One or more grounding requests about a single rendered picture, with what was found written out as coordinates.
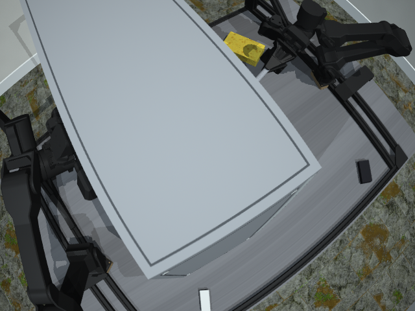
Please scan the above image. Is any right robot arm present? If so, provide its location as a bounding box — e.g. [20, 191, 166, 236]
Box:
[1, 114, 111, 311]

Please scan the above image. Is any small white rectangular block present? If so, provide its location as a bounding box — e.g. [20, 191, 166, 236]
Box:
[200, 290, 211, 311]

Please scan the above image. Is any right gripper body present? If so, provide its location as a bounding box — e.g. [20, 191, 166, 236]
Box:
[38, 107, 98, 200]

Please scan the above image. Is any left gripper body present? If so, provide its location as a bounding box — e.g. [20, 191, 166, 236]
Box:
[260, 24, 310, 63]

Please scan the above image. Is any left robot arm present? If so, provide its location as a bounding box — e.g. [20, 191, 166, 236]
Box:
[257, 0, 412, 87]

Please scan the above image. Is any yellow sponge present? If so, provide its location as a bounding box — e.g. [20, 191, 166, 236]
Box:
[224, 32, 265, 67]

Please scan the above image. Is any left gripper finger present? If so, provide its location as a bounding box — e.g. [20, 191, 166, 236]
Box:
[262, 48, 288, 73]
[265, 38, 297, 70]

